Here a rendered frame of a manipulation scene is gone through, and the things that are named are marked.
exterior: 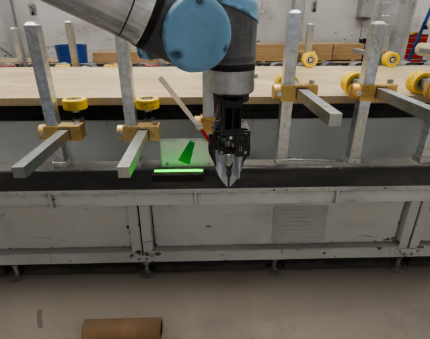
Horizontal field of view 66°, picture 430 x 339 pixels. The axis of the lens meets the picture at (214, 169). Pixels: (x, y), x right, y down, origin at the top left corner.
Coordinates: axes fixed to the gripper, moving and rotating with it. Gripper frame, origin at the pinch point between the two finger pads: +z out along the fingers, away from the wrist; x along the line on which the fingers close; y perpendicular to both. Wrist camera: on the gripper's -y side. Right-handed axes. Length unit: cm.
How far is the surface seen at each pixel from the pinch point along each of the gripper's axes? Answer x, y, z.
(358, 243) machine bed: 68, -60, 66
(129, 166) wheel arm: -23.5, -6.4, -0.6
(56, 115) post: -52, -37, -5
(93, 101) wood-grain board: -45, -51, -6
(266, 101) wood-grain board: 17, -52, -6
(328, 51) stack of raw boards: 253, -647, 31
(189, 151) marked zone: -10.4, -34.9, 6.8
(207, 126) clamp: -4.3, -34.9, -1.7
